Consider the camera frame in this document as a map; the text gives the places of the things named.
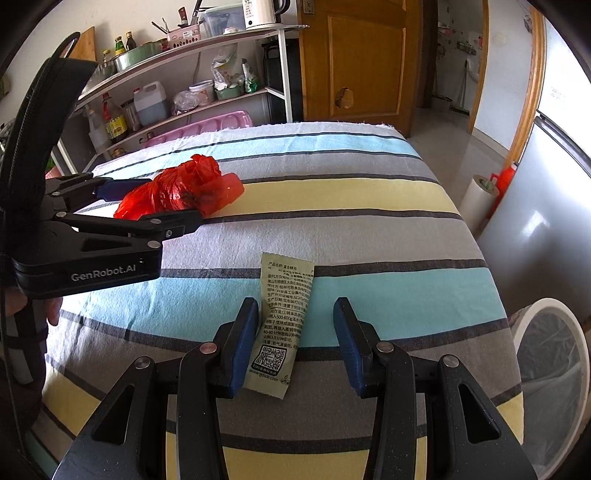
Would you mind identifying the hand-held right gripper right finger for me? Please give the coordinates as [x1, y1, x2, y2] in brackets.
[333, 296, 539, 480]

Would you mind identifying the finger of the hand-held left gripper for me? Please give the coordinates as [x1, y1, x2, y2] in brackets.
[48, 209, 205, 256]
[47, 173, 154, 211]

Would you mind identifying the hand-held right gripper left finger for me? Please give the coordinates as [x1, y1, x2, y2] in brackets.
[51, 296, 259, 480]

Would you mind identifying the red plastic bag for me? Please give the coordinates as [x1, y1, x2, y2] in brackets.
[113, 154, 245, 221]

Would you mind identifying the pale green sachet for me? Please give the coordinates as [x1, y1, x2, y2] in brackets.
[241, 251, 315, 400]

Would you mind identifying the white trash can with liner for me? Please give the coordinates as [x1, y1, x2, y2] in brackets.
[510, 298, 591, 480]

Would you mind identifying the person's left hand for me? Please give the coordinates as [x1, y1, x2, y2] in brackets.
[10, 296, 62, 328]

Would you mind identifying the clear plastic bottle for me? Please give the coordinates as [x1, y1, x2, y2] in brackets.
[88, 108, 112, 153]

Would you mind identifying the sauce bottle with yellow label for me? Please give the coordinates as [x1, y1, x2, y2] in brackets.
[102, 92, 129, 144]

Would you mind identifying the white jug with dark liquid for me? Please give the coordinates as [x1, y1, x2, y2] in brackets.
[134, 80, 169, 127]

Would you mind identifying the pink plastic tray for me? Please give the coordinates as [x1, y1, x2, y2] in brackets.
[108, 110, 254, 160]

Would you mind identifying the bag of dried food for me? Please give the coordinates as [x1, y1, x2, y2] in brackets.
[173, 90, 201, 116]

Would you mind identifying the striped bed sheet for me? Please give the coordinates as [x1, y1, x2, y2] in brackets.
[28, 121, 527, 480]

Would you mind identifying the white lidded container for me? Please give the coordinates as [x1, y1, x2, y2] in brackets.
[189, 79, 215, 104]

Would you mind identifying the green metal basin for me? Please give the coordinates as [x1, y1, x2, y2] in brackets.
[113, 41, 169, 72]

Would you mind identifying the wooden cutting board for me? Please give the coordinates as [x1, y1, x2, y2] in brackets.
[69, 25, 96, 63]

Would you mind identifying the white plastic bag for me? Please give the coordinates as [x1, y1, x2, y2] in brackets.
[211, 46, 245, 90]

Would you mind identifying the green packet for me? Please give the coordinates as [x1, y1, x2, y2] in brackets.
[242, 58, 259, 93]

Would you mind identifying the pink utensil basket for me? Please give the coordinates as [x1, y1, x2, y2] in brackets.
[164, 25, 204, 49]

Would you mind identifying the white shelf rack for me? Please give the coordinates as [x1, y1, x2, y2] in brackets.
[51, 23, 310, 176]

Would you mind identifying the black cabinet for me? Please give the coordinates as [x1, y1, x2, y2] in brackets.
[261, 39, 301, 123]

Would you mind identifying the white paper roll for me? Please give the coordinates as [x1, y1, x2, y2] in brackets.
[460, 174, 502, 238]

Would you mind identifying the clear plastic storage box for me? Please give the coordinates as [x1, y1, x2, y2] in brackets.
[199, 4, 245, 40]

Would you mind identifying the white electric kettle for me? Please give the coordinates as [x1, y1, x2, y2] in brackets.
[243, 0, 291, 31]

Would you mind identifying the red plastic container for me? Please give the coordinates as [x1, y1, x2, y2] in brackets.
[489, 162, 518, 217]

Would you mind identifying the wooden door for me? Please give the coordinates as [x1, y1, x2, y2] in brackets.
[298, 0, 423, 137]

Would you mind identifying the wooden door frame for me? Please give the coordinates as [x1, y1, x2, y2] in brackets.
[505, 9, 548, 167]

